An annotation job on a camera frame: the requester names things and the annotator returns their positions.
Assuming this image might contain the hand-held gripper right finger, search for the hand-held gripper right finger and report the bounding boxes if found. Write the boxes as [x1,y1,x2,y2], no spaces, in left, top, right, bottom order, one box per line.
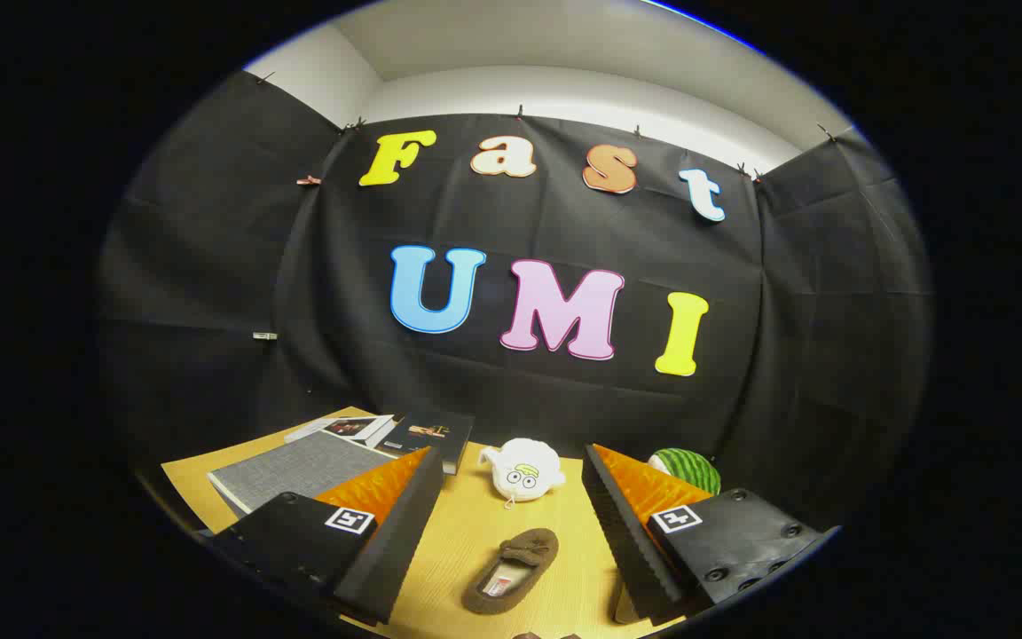
[582,444,840,627]

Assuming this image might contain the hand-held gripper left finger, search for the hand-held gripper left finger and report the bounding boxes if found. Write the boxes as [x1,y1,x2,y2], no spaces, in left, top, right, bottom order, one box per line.
[209,446,445,625]

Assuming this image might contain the grey fabric storage box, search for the grey fabric storage box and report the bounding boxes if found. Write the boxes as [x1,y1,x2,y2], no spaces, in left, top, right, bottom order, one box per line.
[208,432,405,517]

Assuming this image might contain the watermelon slice plush toy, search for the watermelon slice plush toy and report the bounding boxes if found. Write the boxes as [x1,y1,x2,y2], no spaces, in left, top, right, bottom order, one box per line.
[649,447,722,496]

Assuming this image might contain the dark cover book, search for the dark cover book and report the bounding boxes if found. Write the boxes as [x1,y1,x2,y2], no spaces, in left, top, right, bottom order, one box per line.
[378,413,475,476]

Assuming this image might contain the thin paperback book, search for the thin paperback book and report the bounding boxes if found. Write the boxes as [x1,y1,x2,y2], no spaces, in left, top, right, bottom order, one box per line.
[285,413,398,447]

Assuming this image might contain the white plush toy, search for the white plush toy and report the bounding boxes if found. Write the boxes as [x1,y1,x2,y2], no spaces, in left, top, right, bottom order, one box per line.
[479,438,567,511]

